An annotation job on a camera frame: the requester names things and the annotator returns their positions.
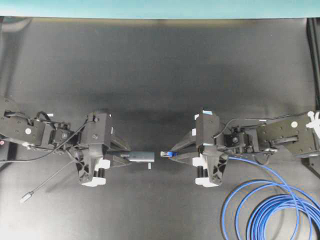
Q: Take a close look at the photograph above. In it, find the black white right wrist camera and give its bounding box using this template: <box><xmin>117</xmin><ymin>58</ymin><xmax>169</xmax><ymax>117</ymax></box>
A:
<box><xmin>192</xmin><ymin>152</ymin><xmax>228</xmax><ymax>188</ymax></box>

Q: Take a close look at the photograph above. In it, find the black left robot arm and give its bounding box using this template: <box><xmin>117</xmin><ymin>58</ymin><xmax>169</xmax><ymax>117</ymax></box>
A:
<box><xmin>0</xmin><ymin>96</ymin><xmax>131</xmax><ymax>172</ymax></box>

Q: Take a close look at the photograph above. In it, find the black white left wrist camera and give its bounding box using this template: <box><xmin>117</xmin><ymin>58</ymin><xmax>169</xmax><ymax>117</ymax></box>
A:
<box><xmin>74</xmin><ymin>149</ymin><xmax>111</xmax><ymax>187</ymax></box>

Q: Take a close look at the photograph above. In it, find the black frame post right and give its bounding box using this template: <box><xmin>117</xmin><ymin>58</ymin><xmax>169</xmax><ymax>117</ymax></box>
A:
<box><xmin>306</xmin><ymin>17</ymin><xmax>320</xmax><ymax>111</ymax></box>

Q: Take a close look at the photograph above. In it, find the black hub cable with plug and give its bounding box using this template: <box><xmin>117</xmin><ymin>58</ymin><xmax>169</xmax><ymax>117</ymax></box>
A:
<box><xmin>20</xmin><ymin>159</ymin><xmax>78</xmax><ymax>204</ymax></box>

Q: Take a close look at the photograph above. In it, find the blue LAN cable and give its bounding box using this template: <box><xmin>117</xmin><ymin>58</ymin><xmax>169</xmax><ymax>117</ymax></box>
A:
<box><xmin>159</xmin><ymin>149</ymin><xmax>320</xmax><ymax>240</ymax></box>

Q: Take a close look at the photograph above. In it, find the teal backdrop panel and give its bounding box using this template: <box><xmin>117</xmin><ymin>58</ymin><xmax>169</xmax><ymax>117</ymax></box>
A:
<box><xmin>0</xmin><ymin>0</ymin><xmax>320</xmax><ymax>20</ymax></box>

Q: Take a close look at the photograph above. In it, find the grey USB hub adapter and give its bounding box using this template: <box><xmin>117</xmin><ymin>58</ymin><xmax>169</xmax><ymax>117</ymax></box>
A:
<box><xmin>120</xmin><ymin>151</ymin><xmax>155</xmax><ymax>170</ymax></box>

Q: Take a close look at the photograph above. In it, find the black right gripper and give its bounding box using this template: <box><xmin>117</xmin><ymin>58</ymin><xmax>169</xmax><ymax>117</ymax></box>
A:
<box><xmin>171</xmin><ymin>109</ymin><xmax>221</xmax><ymax>165</ymax></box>

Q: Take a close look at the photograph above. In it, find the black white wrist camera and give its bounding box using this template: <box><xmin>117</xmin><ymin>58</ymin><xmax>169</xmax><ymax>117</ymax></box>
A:
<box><xmin>192</xmin><ymin>152</ymin><xmax>228</xmax><ymax>188</ymax></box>
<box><xmin>74</xmin><ymin>149</ymin><xmax>111</xmax><ymax>187</ymax></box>

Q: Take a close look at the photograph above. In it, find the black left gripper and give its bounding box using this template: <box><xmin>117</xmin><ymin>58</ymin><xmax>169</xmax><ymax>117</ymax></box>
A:
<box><xmin>79</xmin><ymin>108</ymin><xmax>131</xmax><ymax>168</ymax></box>

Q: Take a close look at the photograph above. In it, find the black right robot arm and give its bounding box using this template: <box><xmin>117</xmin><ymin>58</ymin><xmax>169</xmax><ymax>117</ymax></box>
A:
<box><xmin>162</xmin><ymin>110</ymin><xmax>320</xmax><ymax>162</ymax></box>

